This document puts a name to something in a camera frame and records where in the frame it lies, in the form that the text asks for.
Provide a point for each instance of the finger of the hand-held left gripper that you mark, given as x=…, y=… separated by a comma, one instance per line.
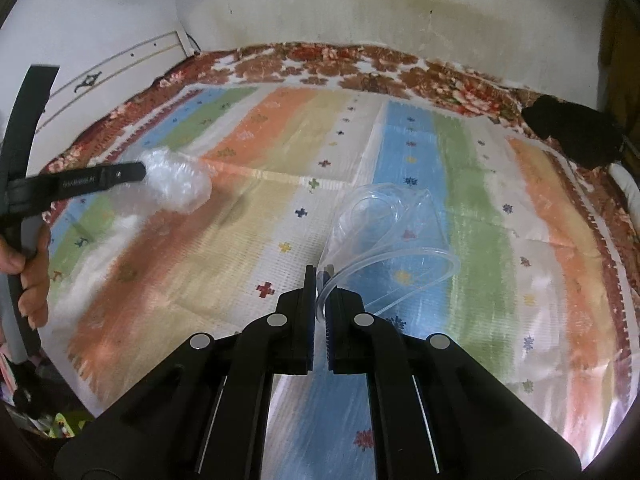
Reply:
x=80, y=182

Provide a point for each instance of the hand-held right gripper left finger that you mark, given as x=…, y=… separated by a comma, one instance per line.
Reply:
x=311, y=330

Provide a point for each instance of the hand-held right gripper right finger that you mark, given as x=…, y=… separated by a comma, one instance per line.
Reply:
x=330, y=340

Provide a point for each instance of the clear plastic wrap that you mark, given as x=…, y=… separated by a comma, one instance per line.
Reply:
x=170, y=182

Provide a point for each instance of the white rolled cloth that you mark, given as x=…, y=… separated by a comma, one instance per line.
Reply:
x=627, y=185

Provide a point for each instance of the person's left hand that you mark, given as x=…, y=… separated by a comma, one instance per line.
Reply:
x=37, y=285

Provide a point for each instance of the striped colourful mat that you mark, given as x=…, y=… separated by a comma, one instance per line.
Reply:
x=250, y=240

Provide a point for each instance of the clear plastic container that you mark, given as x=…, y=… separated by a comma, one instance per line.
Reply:
x=395, y=240

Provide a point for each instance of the green printed packet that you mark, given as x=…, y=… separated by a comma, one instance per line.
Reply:
x=70, y=425

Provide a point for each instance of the black cloth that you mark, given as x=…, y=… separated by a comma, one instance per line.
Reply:
x=575, y=130

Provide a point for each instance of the white headboard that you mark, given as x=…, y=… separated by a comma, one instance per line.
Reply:
x=120, y=65

